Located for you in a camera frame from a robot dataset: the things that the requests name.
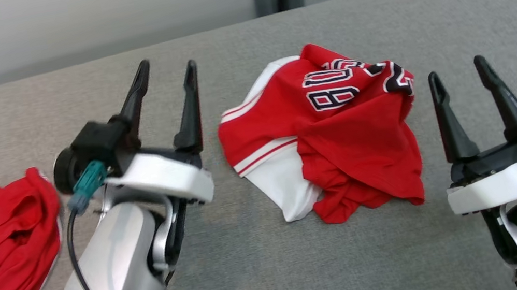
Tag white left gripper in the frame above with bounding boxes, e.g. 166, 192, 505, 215
86, 52, 220, 221

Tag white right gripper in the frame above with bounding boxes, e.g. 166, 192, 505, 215
425, 49, 517, 217

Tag red Bulls basketball jersey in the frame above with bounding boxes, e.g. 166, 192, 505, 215
206, 27, 436, 241

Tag teal cable connector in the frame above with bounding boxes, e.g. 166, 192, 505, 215
62, 159, 113, 216

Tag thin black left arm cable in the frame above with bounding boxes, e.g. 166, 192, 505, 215
62, 202, 136, 290

